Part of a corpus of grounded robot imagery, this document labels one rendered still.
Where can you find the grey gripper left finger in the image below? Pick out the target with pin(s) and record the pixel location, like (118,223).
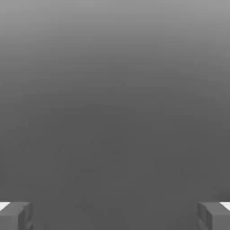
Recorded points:
(12,217)

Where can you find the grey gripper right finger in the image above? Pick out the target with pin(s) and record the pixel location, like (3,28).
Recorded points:
(218,218)

